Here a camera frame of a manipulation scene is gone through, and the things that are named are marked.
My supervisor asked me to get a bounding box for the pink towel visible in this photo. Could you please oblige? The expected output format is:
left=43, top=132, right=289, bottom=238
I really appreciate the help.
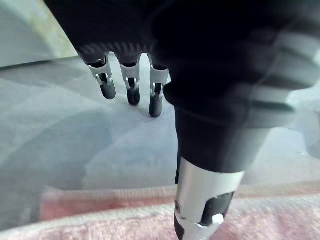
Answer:
left=0, top=181, right=320, bottom=240

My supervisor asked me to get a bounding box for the white translucent container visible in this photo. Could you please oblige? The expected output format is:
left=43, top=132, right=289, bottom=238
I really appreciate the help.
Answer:
left=287, top=86, right=320, bottom=161

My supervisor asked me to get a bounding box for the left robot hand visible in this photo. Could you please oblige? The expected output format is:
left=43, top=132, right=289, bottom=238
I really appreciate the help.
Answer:
left=43, top=0, right=320, bottom=240

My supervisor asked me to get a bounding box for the white wash basin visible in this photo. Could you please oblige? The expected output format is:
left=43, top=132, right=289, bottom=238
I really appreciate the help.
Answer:
left=0, top=0, right=78, bottom=69

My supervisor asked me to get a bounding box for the grey white banded object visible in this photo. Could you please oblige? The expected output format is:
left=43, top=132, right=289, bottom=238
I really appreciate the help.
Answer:
left=246, top=18, right=320, bottom=131

